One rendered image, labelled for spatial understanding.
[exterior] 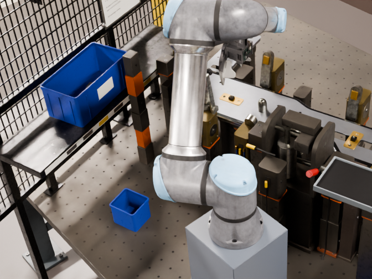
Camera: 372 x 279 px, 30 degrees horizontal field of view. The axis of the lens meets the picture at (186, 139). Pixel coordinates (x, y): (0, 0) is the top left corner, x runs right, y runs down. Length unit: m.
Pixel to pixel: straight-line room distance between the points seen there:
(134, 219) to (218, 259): 0.63
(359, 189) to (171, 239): 0.77
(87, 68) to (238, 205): 1.05
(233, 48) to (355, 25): 2.55
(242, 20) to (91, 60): 1.01
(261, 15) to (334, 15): 3.13
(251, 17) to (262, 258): 0.64
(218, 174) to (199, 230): 0.24
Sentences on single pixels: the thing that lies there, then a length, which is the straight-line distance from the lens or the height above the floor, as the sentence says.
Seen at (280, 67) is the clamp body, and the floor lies 1.04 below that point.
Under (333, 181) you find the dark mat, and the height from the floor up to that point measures 1.16.
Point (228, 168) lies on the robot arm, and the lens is 1.75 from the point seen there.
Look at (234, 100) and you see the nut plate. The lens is 2.49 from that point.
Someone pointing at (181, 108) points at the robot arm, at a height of 1.44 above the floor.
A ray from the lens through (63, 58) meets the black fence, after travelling 2.55.
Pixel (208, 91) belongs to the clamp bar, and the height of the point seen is 1.15.
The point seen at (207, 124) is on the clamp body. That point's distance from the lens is 2.34.
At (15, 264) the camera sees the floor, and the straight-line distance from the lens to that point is 3.44.
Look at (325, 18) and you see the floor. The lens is 4.86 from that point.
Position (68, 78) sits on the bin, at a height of 1.10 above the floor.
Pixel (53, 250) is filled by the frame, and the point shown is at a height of 0.05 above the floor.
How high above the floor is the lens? 2.53
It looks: 41 degrees down
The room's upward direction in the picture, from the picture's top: 6 degrees counter-clockwise
